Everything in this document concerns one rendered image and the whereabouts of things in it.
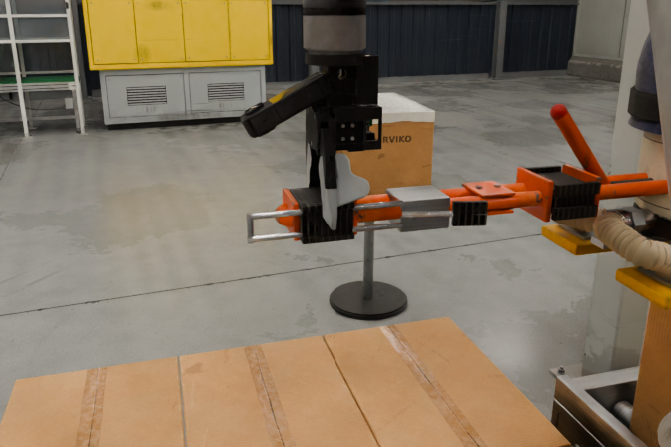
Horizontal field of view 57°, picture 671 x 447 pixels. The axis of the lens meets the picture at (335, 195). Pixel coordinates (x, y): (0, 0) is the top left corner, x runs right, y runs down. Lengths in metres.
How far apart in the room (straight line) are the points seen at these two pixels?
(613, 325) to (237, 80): 6.36
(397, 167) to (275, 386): 1.34
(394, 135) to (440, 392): 1.33
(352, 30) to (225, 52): 7.31
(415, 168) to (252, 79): 5.65
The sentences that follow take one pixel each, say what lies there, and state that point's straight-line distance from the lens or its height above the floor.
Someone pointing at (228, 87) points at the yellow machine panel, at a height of 0.46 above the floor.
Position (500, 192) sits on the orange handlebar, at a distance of 0.87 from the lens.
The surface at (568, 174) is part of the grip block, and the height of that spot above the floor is 1.21.
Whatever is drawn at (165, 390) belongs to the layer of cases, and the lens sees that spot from 1.64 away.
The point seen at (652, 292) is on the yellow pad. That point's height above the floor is 1.07.
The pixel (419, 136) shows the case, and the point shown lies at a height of 0.91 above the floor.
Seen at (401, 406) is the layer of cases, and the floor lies 0.54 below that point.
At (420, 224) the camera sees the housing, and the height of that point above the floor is 1.17.
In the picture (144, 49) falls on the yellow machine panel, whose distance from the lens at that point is 7.91.
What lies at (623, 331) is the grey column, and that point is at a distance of 2.58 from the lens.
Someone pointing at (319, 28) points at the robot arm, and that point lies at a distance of 0.73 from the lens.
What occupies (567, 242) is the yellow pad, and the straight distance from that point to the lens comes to 1.08.
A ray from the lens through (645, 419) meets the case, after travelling 1.54.
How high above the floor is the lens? 1.44
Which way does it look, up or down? 17 degrees down
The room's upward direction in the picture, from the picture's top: straight up
